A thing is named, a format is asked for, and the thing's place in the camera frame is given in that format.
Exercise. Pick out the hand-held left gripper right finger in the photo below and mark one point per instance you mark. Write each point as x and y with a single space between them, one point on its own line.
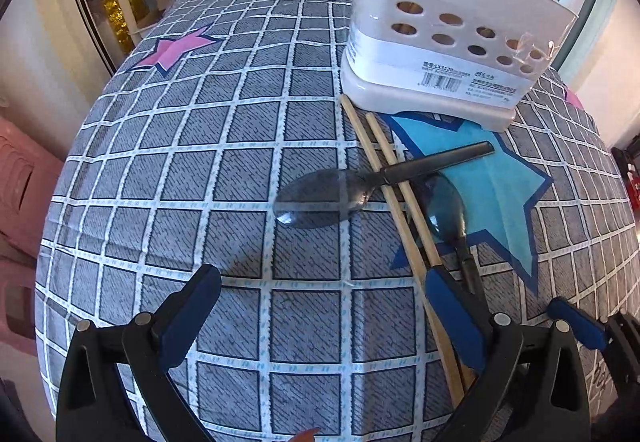
457 322

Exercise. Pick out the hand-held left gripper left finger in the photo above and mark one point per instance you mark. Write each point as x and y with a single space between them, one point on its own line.
186 317

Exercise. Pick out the white plastic utensil holder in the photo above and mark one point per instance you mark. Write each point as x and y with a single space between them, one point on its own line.
440 52

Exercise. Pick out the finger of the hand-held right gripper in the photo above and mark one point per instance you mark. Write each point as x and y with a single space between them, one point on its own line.
577 324

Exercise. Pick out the stack of pink plastic stools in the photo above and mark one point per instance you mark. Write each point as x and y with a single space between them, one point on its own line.
25 172

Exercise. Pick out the pink plastic stool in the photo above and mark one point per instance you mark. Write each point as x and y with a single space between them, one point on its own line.
15 312

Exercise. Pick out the grey checked star tablecloth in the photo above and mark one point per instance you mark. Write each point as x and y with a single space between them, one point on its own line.
200 172

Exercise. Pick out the gold foil package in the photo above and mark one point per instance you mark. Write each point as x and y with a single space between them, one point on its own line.
118 19

